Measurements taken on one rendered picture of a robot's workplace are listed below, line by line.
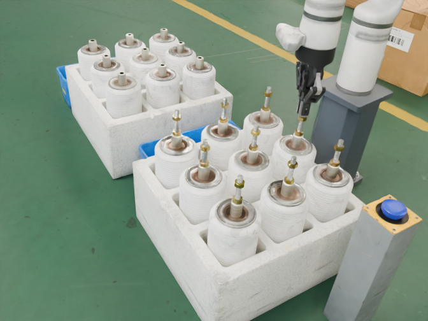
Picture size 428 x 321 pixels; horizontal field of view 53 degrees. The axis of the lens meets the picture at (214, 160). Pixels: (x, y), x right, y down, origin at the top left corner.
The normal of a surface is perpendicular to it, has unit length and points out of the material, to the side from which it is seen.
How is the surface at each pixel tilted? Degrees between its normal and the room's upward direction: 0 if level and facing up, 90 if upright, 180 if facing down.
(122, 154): 90
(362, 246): 90
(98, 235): 0
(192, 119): 90
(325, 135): 90
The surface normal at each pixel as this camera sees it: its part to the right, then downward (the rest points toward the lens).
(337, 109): -0.79, 0.34
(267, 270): 0.51, 0.55
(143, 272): 0.06, -0.79
